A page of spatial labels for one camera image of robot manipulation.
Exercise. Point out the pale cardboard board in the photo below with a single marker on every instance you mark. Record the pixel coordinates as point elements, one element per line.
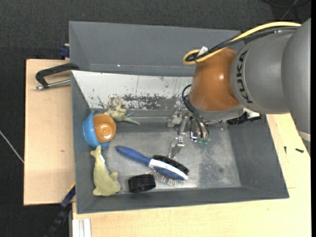
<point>47,137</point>

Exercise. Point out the grey metal bin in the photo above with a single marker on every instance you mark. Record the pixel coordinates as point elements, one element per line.
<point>153,46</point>

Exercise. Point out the orange bowl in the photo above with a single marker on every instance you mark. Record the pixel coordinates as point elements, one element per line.
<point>105,128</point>

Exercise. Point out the blue bowl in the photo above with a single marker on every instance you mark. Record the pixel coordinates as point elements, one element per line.
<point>88,131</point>

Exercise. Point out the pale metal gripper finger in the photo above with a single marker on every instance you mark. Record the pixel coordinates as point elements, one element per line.
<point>174,122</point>
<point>177,147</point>

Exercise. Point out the green toy dinosaur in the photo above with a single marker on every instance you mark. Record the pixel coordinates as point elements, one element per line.
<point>118,113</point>

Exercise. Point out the black round disc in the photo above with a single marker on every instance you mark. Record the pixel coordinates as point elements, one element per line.
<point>141,183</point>

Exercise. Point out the blue and white hairbrush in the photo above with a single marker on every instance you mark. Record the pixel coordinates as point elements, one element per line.
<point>158,165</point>

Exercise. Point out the pale green toy dolphin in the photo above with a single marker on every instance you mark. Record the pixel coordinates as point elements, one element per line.
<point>103,176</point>

